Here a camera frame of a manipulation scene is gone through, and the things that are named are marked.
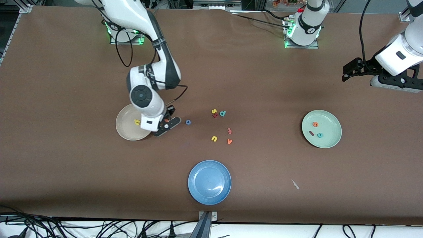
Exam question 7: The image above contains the beige round plate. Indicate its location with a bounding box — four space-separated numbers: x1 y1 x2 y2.
115 103 156 141

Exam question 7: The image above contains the green round plate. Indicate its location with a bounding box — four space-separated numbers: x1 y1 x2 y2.
301 110 342 148

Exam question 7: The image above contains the blue round plate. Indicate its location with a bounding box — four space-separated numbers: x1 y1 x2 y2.
188 160 232 205

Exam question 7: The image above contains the grey metal box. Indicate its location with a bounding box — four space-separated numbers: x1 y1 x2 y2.
193 0 242 10

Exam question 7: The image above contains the brown table cover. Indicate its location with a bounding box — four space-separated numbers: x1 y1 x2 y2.
0 6 423 226

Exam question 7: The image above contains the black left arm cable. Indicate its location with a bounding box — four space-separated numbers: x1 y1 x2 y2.
360 0 374 66

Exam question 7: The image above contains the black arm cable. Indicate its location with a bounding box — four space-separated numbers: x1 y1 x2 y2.
360 0 374 66
114 0 188 107

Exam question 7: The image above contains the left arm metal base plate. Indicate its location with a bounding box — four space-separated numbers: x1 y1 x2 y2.
284 17 319 49

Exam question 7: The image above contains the aluminium frame profile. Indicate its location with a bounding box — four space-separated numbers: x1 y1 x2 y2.
0 4 32 65
398 7 412 23

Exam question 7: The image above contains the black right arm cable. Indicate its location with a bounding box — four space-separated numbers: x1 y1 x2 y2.
114 0 188 107

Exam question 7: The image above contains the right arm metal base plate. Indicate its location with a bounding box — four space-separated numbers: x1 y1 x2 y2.
110 14 146 45

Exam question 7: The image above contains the black cable on table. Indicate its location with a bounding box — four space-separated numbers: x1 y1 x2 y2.
261 9 287 21
231 13 287 29

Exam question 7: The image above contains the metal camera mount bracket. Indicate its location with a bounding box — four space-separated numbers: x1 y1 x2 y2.
190 211 218 238

